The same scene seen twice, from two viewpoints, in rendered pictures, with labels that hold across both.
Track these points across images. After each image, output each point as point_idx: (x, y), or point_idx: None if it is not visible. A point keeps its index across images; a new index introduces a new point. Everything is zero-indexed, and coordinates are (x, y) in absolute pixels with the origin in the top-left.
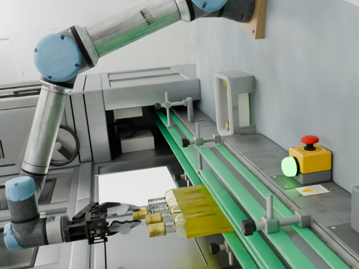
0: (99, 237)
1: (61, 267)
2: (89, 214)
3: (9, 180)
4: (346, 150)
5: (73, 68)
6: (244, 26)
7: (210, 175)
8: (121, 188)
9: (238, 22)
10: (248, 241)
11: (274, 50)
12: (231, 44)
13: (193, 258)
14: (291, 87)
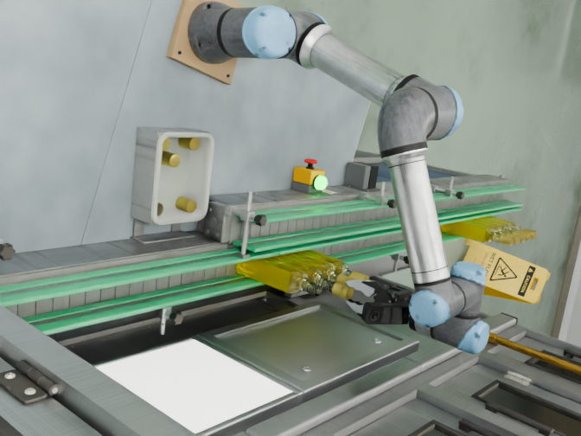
0: (349, 367)
1: (411, 387)
2: (399, 292)
3: (479, 269)
4: (317, 160)
5: None
6: (204, 67)
7: (264, 244)
8: (185, 403)
9: (183, 60)
10: (360, 232)
11: (241, 96)
12: (117, 88)
13: (316, 314)
14: (264, 130)
